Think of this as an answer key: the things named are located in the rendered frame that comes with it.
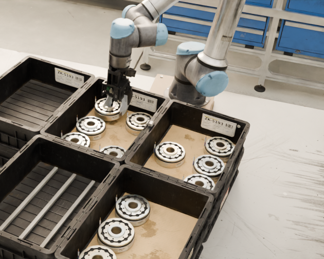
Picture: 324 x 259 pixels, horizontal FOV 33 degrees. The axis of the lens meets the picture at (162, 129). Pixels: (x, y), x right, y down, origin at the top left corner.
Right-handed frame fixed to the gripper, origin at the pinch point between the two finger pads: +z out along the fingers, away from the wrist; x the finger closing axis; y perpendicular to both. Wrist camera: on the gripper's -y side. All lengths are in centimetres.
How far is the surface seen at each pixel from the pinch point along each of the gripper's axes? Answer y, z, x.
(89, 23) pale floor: -212, 84, -119
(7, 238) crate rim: 72, -3, 3
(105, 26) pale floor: -214, 83, -105
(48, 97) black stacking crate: -0.2, 5.1, -28.9
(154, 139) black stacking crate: 9.9, -0.4, 18.4
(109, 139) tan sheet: 11.9, 4.5, 2.9
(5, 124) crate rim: 31.2, -2.9, -25.7
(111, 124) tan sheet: 3.7, 4.3, -0.1
